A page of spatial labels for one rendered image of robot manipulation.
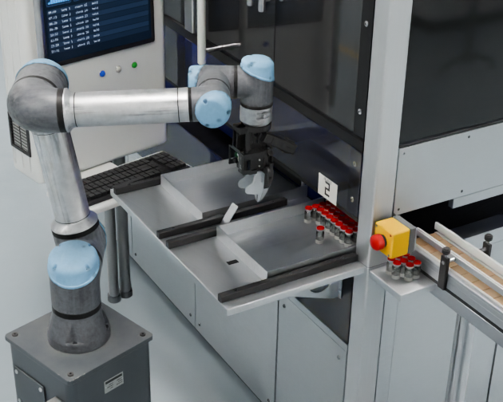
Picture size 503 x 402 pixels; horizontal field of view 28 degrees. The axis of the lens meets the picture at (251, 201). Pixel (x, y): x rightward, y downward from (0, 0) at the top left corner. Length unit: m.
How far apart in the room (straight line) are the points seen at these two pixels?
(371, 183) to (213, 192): 0.60
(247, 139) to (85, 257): 0.46
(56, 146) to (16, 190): 2.55
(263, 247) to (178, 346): 1.19
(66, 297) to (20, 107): 0.46
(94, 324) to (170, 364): 1.28
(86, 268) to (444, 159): 0.92
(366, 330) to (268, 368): 0.63
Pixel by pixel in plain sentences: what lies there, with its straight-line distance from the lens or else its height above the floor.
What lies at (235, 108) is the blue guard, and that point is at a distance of 2.98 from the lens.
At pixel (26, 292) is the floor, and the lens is 4.11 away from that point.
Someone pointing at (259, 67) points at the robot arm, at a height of 1.44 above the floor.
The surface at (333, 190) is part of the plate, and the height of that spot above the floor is 1.03.
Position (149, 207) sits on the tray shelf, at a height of 0.88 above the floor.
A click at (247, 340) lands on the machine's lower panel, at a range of 3.30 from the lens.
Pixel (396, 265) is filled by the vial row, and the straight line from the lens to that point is 2.51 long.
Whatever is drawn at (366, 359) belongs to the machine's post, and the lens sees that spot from 2.73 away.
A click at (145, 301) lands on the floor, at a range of 3.99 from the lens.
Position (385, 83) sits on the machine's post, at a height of 1.38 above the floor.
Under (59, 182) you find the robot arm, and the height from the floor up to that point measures 1.16.
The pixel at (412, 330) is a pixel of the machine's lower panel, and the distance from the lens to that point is 2.80.
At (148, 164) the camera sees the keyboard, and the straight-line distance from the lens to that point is 3.18.
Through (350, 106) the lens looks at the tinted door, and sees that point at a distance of 2.48.
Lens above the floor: 2.23
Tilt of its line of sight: 28 degrees down
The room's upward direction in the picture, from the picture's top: 1 degrees clockwise
